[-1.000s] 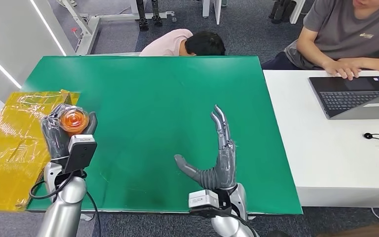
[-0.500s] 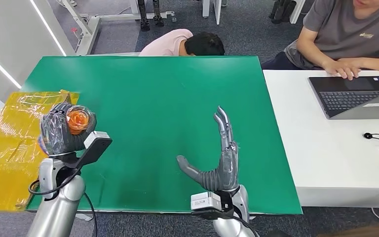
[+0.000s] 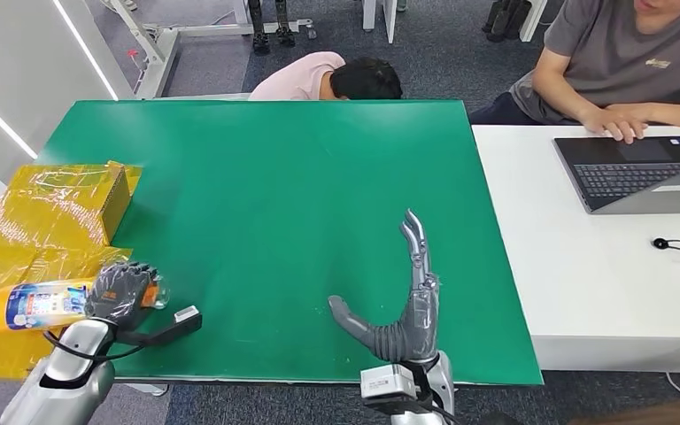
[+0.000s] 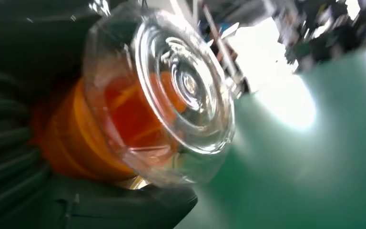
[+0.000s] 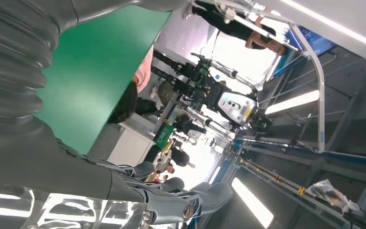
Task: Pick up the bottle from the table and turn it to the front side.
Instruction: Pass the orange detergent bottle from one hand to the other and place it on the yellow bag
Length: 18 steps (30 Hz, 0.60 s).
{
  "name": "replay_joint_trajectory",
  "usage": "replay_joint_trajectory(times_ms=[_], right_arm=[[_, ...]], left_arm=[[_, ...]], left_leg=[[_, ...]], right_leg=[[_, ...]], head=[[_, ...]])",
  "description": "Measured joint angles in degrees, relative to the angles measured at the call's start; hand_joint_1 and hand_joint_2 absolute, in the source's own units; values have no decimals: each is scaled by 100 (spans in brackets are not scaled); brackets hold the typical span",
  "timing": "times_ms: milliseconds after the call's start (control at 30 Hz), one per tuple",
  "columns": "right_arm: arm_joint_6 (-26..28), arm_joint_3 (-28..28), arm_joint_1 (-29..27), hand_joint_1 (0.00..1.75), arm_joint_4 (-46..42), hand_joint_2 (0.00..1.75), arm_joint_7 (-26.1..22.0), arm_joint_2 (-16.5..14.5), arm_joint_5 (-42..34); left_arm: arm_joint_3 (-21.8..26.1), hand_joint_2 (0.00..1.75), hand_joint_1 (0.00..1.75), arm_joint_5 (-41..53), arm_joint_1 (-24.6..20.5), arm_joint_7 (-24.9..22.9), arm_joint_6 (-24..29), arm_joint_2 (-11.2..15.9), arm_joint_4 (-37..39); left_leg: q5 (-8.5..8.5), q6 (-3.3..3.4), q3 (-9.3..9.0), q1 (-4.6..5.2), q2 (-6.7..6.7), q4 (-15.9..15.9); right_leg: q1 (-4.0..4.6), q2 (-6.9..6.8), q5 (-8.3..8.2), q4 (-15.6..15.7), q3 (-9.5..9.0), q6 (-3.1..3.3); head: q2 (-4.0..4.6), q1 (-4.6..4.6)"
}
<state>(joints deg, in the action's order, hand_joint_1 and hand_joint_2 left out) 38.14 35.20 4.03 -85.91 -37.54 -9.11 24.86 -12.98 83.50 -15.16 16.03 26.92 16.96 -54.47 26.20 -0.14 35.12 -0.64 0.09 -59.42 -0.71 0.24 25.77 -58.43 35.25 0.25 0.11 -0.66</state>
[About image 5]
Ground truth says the white desk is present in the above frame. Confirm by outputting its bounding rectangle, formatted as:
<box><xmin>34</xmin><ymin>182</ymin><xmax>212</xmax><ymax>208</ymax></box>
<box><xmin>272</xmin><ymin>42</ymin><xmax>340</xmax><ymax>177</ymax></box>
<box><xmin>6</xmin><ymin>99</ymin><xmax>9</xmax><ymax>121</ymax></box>
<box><xmin>107</xmin><ymin>121</ymin><xmax>155</xmax><ymax>167</ymax></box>

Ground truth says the person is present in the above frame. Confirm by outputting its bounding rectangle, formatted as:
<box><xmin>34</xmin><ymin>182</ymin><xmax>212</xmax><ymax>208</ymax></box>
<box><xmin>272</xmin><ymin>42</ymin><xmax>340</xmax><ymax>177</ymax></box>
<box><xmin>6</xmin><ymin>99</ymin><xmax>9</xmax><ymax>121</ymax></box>
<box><xmin>107</xmin><ymin>45</ymin><xmax>154</xmax><ymax>125</ymax></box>
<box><xmin>154</xmin><ymin>164</ymin><xmax>176</xmax><ymax>183</ymax></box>
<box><xmin>170</xmin><ymin>146</ymin><xmax>196</xmax><ymax>170</ymax></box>
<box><xmin>183</xmin><ymin>0</ymin><xmax>288</xmax><ymax>56</ymax></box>

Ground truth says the green table mat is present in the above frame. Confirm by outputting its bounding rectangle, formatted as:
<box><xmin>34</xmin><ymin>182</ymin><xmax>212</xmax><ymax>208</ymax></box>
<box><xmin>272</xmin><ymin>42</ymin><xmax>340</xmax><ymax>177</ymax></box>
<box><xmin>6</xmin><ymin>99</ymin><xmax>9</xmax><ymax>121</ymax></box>
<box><xmin>36</xmin><ymin>4</ymin><xmax>171</xmax><ymax>156</ymax></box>

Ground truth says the black bag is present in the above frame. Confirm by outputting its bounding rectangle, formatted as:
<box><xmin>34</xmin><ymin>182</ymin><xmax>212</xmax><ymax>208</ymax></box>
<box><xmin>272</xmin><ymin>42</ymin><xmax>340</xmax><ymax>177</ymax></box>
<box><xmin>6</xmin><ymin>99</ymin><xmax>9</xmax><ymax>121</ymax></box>
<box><xmin>135</xmin><ymin>98</ymin><xmax>158</xmax><ymax>116</ymax></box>

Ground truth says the green box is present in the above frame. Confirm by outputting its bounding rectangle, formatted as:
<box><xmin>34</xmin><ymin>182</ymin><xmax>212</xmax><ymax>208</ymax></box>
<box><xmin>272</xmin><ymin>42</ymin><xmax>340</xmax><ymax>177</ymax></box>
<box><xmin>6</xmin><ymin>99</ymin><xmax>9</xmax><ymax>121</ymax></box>
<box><xmin>153</xmin><ymin>123</ymin><xmax>175</xmax><ymax>149</ymax></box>

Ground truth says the blue overhead beam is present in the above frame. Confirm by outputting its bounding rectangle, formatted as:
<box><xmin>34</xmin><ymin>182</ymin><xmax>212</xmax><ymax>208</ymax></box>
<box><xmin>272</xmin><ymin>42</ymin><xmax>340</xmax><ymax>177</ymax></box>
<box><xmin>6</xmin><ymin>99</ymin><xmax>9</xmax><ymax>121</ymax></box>
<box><xmin>208</xmin><ymin>139</ymin><xmax>245</xmax><ymax>187</ymax></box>

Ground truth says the hanging humanoid robot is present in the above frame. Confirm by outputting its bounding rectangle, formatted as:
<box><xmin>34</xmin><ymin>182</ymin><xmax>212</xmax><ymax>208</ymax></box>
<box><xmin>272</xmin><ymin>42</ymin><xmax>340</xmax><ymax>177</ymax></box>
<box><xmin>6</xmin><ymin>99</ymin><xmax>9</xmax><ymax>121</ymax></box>
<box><xmin>151</xmin><ymin>50</ymin><xmax>274</xmax><ymax>134</ymax></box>

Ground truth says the ceiling light strip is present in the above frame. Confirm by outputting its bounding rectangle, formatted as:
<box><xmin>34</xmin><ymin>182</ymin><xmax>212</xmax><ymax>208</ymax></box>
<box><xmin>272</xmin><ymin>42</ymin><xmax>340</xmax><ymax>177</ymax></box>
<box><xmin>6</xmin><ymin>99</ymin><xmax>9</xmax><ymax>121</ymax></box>
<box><xmin>231</xmin><ymin>177</ymin><xmax>275</xmax><ymax>229</ymax></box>
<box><xmin>264</xmin><ymin>90</ymin><xmax>320</xmax><ymax>115</ymax></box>

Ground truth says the clear plastic bag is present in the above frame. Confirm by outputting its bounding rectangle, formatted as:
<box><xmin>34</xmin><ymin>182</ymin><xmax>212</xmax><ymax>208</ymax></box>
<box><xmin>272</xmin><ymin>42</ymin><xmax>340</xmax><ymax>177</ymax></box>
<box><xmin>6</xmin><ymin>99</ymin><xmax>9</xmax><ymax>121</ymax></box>
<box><xmin>306</xmin><ymin>179</ymin><xmax>360</xmax><ymax>214</ymax></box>

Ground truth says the white gantry frame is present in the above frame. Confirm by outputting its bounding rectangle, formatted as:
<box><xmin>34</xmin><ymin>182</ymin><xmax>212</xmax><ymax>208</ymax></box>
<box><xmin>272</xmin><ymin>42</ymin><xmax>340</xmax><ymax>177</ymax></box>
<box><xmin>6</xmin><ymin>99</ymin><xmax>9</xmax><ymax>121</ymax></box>
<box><xmin>191</xmin><ymin>0</ymin><xmax>325</xmax><ymax>154</ymax></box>

